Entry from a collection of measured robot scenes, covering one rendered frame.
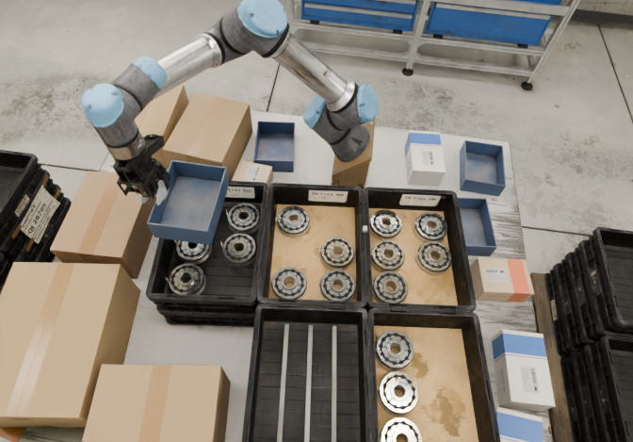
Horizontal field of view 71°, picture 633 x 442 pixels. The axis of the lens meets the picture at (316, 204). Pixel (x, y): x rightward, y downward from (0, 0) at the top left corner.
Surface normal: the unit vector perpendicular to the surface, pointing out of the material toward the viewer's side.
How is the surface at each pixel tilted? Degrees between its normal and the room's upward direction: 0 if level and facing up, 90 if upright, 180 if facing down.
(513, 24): 90
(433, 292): 0
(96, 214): 0
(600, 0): 90
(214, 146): 0
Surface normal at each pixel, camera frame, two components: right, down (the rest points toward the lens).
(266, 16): 0.60, -0.18
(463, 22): -0.13, 0.83
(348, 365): 0.04, -0.55
